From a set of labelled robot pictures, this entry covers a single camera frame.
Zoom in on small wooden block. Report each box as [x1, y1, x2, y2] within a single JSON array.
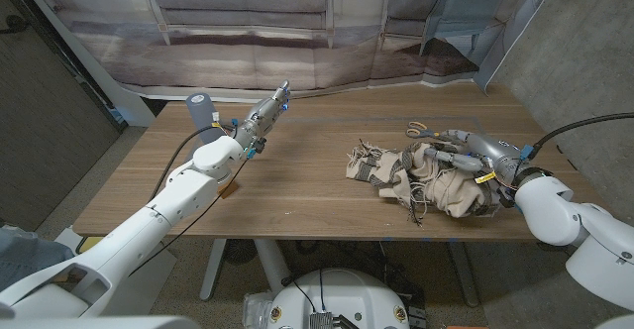
[[219, 179, 240, 200]]

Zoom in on white table leg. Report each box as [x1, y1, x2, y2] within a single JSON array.
[[199, 239, 228, 303], [253, 238, 293, 295]]

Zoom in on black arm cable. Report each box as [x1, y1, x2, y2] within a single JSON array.
[[522, 112, 634, 160], [148, 123, 234, 201]]

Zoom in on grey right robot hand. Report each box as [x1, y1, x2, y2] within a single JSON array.
[[423, 129, 534, 184]]

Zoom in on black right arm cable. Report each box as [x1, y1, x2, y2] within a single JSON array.
[[522, 112, 634, 160]]

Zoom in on printed sofa room backdrop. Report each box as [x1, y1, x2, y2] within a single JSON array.
[[29, 0, 566, 103]]

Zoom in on clear plastic packaging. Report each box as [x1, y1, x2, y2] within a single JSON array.
[[242, 291, 274, 328]]

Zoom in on yellow floor object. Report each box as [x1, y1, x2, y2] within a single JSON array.
[[76, 237, 103, 254]]

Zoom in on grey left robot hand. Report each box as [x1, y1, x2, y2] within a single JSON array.
[[232, 79, 291, 151]]

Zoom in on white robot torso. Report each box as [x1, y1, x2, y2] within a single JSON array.
[[266, 268, 411, 329]]

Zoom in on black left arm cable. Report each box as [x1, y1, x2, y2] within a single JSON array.
[[148, 123, 234, 201]]

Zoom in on person in blue jeans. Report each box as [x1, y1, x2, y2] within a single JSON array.
[[0, 227, 75, 293]]

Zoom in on grey table leg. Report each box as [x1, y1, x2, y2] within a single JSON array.
[[448, 242, 480, 308]]

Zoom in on yellow-handled scissors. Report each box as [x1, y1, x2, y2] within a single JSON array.
[[405, 121, 442, 140]]

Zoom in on grey cylindrical cup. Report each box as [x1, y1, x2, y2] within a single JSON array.
[[185, 92, 222, 142]]

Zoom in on cream plaid fringed scarf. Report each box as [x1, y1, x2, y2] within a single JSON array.
[[345, 139, 501, 228]]

